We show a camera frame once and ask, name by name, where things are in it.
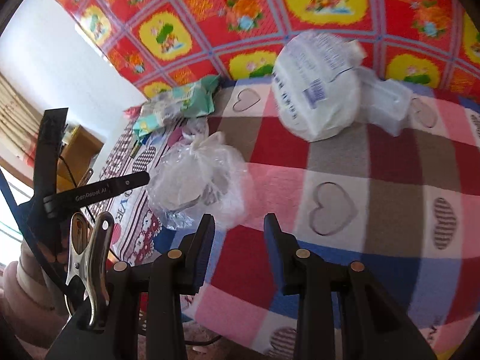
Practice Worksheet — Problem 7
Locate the clear plastic bag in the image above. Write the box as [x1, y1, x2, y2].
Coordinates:
[148, 131, 252, 231]

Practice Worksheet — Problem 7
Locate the red floral headboard cloth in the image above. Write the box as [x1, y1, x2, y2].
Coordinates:
[47, 0, 480, 102]

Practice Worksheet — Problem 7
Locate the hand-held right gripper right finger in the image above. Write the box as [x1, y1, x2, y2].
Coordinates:
[263, 213, 437, 360]

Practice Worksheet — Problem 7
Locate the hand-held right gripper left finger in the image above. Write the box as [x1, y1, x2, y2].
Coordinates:
[45, 213, 216, 360]

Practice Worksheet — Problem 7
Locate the beige curtain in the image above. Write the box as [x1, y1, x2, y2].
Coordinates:
[0, 71, 42, 166]

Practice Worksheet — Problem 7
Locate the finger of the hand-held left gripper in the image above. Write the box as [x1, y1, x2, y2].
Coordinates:
[109, 171, 151, 196]

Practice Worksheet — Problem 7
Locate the wooden cabinet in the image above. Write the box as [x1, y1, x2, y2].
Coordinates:
[56, 125, 106, 188]

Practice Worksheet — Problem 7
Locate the white printed plastic bag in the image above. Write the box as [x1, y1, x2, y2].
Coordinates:
[272, 30, 366, 142]

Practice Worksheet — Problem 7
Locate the light blue printed packet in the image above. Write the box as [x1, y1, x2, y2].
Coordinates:
[133, 114, 167, 141]

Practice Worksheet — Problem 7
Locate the green packet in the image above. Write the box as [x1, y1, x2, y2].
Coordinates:
[170, 74, 222, 119]

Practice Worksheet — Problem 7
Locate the person's left forearm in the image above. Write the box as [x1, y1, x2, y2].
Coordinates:
[0, 247, 72, 357]

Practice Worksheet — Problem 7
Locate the checked heart blanket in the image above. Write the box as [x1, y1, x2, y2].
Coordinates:
[150, 77, 480, 360]

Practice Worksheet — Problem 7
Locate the maroon white printed sheet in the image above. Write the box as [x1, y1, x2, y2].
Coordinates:
[99, 120, 181, 267]

